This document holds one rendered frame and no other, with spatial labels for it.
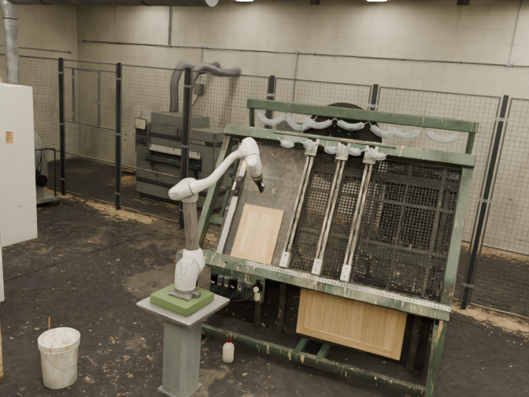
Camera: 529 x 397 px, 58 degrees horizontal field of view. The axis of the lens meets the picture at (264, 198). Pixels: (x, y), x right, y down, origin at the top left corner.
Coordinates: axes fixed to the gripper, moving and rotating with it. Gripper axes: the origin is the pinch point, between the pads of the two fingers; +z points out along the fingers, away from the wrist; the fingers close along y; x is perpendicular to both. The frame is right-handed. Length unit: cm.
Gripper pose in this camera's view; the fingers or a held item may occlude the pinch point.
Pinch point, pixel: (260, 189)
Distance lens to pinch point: 360.2
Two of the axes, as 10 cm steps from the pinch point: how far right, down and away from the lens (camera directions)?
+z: 1.4, 4.5, 8.8
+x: -7.4, 6.4, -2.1
